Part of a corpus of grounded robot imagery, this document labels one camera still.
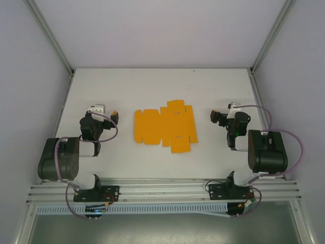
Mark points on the yellow paper box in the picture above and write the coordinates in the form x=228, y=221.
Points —
x=152, y=127

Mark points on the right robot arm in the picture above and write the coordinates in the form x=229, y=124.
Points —
x=267, y=152

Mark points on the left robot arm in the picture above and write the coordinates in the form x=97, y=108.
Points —
x=61, y=162

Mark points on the black round base housing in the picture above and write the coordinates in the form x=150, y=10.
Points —
x=236, y=209
x=94, y=214

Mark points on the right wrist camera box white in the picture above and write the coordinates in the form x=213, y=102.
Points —
x=232, y=109

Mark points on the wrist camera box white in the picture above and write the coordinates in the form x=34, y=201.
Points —
x=232, y=109
x=97, y=108

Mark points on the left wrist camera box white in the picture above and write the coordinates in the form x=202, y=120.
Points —
x=97, y=108

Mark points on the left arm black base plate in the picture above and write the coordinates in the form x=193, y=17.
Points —
x=111, y=190

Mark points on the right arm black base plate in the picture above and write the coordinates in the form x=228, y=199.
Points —
x=215, y=191

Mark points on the aluminium mounting rail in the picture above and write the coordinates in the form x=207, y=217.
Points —
x=162, y=186

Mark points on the aluminium frame post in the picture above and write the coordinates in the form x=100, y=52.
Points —
x=273, y=35
x=48, y=35

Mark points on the aluminium frame leg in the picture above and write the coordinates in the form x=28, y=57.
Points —
x=24, y=223
x=302, y=223

